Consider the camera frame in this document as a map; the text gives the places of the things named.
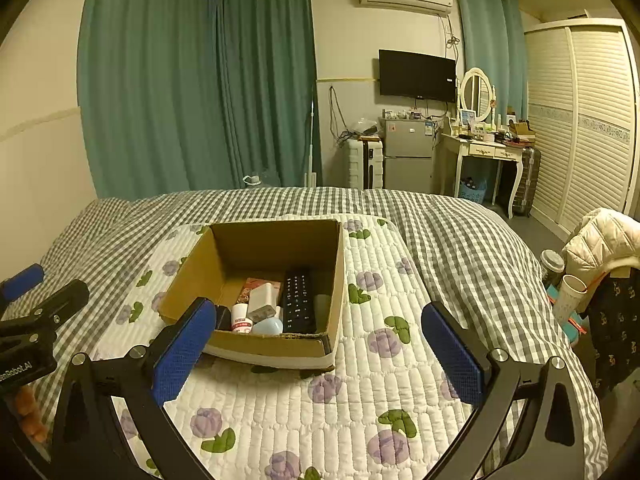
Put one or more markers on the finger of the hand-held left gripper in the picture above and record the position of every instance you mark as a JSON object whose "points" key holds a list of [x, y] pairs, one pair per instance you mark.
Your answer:
{"points": [[62, 300], [22, 281]]}

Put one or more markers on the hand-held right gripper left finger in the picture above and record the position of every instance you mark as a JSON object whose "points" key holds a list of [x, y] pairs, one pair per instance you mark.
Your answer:
{"points": [[182, 355]]}

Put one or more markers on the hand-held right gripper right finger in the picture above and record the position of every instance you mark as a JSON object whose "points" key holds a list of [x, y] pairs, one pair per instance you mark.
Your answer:
{"points": [[452, 355]]}

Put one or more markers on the black rectangular case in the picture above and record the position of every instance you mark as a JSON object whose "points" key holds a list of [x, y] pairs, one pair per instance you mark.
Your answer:
{"points": [[223, 318]]}

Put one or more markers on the red and white bottle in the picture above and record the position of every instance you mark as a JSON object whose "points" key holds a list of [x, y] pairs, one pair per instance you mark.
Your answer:
{"points": [[241, 321]]}

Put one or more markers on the white bottle with blue cap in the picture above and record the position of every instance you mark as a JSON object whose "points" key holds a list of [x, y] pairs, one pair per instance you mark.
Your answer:
{"points": [[268, 327]]}

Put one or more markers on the brown snack packet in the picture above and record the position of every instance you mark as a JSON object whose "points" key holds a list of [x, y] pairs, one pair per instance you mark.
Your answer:
{"points": [[251, 286]]}

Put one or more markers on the white plug adapter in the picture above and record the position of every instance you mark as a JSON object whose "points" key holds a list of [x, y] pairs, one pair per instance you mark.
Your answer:
{"points": [[263, 300]]}

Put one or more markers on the brown cardboard box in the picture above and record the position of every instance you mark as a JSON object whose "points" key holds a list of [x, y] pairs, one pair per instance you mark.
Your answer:
{"points": [[250, 250]]}

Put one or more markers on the black remote control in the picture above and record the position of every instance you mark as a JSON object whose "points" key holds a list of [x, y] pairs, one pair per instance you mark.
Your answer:
{"points": [[300, 305]]}

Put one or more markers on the person's left hand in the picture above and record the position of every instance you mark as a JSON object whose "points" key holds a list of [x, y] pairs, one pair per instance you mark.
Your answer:
{"points": [[30, 412]]}

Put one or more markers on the floral quilted mat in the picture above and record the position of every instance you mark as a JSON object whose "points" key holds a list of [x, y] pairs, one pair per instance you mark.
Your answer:
{"points": [[370, 400]]}

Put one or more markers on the white paper cup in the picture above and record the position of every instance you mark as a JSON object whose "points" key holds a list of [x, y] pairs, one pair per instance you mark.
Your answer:
{"points": [[567, 297]]}

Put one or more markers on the lidded jar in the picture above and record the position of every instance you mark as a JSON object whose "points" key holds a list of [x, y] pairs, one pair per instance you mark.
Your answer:
{"points": [[551, 266]]}

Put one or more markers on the blue storage basket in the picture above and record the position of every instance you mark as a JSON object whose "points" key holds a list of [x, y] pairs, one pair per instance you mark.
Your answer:
{"points": [[472, 192]]}

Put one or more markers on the dark printed garment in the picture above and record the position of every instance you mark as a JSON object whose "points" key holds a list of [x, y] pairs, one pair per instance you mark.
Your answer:
{"points": [[617, 330]]}

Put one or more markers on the cream padded jacket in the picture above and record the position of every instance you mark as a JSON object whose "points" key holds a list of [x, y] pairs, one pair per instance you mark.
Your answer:
{"points": [[600, 240]]}

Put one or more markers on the dark suitcase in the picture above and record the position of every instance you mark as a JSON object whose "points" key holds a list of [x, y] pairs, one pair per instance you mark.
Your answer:
{"points": [[527, 180]]}

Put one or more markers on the small silver fridge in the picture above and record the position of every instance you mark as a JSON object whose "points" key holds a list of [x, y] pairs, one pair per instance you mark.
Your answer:
{"points": [[407, 157]]}

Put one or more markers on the white dressing table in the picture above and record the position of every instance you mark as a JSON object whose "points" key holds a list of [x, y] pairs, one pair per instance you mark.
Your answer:
{"points": [[482, 150]]}

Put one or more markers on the white suitcase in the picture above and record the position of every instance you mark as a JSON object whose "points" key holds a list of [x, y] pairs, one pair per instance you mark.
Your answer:
{"points": [[364, 165]]}

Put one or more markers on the teal curtain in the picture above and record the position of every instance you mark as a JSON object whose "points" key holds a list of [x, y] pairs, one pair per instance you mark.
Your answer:
{"points": [[492, 50], [270, 80], [145, 80]]}

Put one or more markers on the white pole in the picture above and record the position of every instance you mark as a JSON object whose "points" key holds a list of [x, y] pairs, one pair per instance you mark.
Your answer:
{"points": [[311, 145]]}

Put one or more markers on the oval white vanity mirror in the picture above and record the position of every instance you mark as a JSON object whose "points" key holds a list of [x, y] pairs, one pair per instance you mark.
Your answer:
{"points": [[476, 92]]}

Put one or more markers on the white louvred wardrobe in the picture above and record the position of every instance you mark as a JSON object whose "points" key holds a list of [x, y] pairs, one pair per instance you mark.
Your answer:
{"points": [[585, 125]]}

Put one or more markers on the small photo frame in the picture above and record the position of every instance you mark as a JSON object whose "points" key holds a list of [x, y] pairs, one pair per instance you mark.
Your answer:
{"points": [[468, 118]]}

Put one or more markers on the black wall television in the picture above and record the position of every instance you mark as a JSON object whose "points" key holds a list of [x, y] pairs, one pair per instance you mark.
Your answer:
{"points": [[417, 74]]}

